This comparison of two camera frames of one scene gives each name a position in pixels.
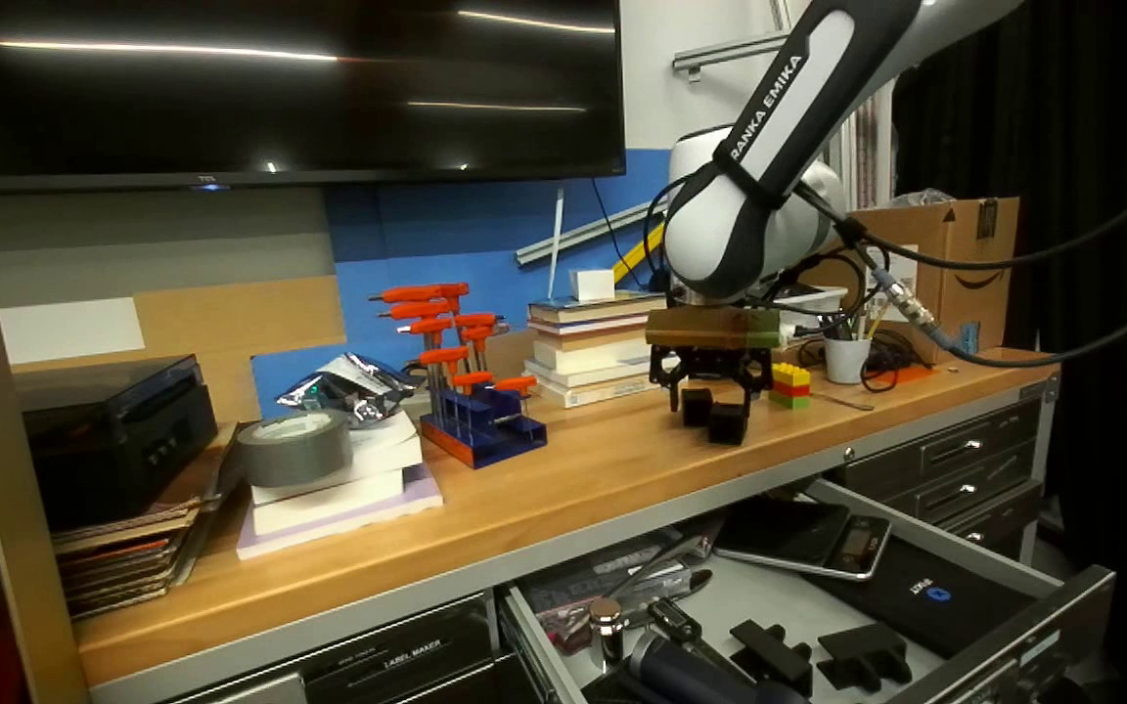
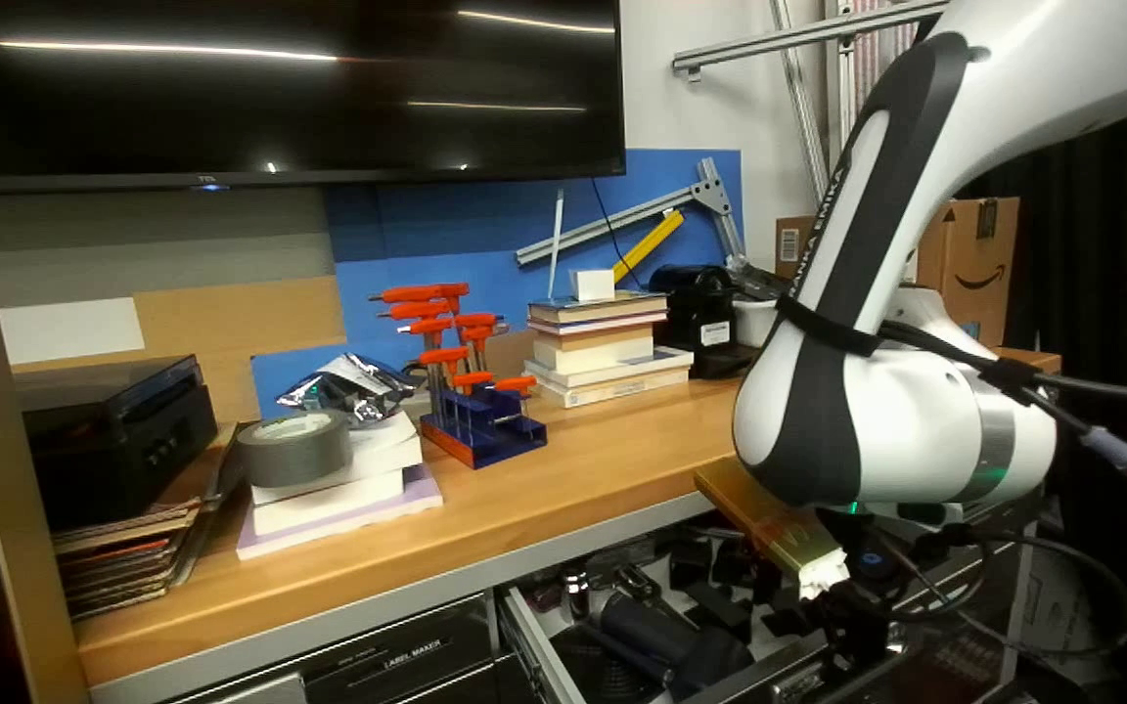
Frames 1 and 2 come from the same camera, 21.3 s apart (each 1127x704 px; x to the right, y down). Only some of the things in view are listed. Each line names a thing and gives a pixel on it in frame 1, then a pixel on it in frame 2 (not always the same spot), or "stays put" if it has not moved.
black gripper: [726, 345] → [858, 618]
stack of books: [593, 350] stays put
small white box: [593, 287] stays put
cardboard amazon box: [971, 298] stays put
